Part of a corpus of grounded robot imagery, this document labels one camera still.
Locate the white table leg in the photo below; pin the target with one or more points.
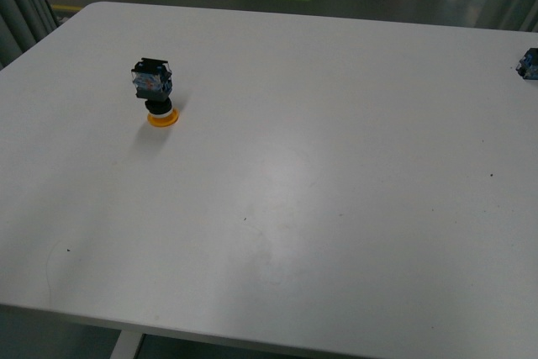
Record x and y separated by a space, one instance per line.
127 345

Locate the yellow floor tape line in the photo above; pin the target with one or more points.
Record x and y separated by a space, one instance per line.
66 8

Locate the yellow push button switch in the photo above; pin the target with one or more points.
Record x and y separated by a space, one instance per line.
153 84

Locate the push button switch at edge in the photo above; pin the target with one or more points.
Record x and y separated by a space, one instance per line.
527 66

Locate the grey curtain left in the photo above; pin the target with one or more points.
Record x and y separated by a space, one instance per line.
24 23

